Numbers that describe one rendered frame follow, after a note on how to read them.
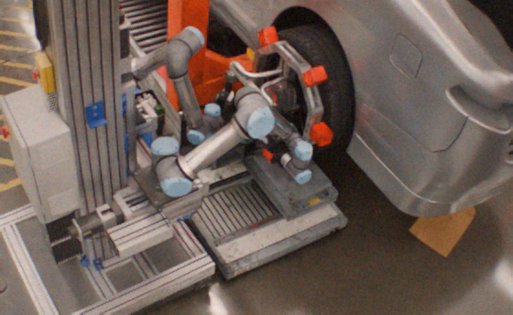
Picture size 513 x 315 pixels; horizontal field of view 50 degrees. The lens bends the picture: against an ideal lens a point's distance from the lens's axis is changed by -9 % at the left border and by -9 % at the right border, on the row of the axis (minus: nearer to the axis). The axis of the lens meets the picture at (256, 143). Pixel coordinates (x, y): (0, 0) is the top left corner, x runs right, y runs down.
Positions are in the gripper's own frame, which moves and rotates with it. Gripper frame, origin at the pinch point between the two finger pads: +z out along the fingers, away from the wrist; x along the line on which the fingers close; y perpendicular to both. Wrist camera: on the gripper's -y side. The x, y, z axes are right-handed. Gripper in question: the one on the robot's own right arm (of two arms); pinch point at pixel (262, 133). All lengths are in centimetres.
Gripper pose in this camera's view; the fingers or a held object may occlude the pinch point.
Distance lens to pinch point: 286.2
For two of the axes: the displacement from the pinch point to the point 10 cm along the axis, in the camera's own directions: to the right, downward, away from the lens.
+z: -5.3, -6.4, 5.6
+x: -8.4, 3.0, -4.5
